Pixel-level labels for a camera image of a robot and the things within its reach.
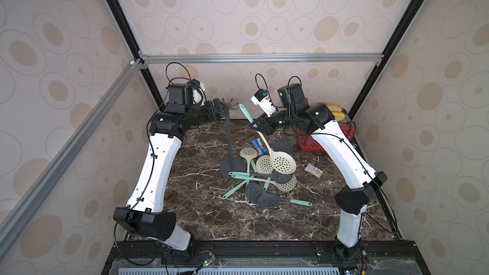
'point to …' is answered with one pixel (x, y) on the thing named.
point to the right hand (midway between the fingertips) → (248, 128)
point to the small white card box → (314, 170)
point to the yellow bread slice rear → (333, 107)
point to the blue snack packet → (260, 149)
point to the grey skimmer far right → (283, 145)
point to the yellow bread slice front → (339, 115)
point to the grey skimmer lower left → (253, 191)
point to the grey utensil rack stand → (233, 164)
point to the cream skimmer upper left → (248, 153)
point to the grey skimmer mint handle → (269, 202)
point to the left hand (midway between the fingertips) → (224, 106)
